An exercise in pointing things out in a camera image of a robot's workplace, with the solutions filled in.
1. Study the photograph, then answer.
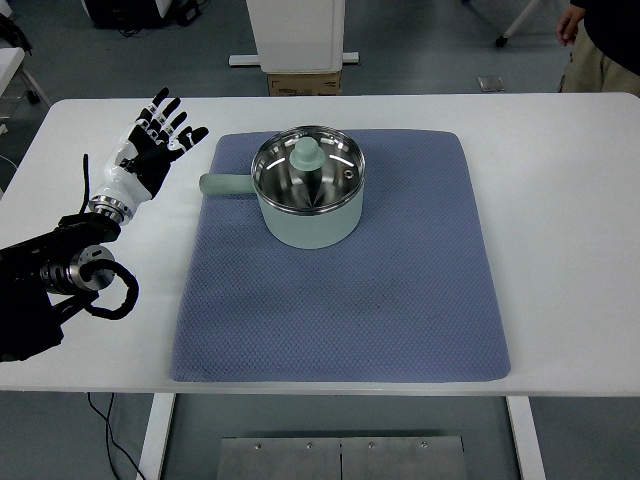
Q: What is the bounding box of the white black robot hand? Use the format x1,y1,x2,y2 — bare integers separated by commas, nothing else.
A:
91,87,210,204

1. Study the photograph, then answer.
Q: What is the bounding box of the glass lid with green knob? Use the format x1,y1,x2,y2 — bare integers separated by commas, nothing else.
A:
250,124,366,214

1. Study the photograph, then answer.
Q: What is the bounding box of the green pot with handle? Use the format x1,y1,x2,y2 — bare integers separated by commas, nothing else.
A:
199,124,366,250

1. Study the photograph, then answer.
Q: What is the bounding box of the white side table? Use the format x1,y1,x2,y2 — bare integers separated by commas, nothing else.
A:
0,47,52,109

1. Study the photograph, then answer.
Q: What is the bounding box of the black and white device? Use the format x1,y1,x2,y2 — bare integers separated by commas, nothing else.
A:
81,0,174,24

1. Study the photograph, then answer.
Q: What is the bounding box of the small black box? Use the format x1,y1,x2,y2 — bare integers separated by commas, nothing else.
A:
174,0,204,27

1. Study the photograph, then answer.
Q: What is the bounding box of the black machine part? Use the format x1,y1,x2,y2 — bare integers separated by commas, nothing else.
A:
0,12,36,56

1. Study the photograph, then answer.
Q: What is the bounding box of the brown cardboard box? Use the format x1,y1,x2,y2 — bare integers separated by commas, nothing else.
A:
267,69,344,97

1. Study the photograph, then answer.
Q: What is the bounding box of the white table leg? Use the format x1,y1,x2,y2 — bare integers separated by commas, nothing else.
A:
505,397,547,480
136,393,177,480

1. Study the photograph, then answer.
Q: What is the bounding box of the blue textured mat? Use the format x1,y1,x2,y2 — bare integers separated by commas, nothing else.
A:
168,128,512,384

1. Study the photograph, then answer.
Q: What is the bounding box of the grey metal plate with screws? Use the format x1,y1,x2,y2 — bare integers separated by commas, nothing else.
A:
218,435,466,480

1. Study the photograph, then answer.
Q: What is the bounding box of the person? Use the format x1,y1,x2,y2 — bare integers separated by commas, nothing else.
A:
558,0,640,96

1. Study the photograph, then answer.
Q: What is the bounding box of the white pedestal cabinet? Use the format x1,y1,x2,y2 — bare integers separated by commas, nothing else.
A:
228,0,361,74

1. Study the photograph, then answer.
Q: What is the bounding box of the black cable under table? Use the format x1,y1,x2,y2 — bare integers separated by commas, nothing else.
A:
87,392,146,480

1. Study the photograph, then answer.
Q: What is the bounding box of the white wheeled frame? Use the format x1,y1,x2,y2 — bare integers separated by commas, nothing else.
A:
494,0,544,49

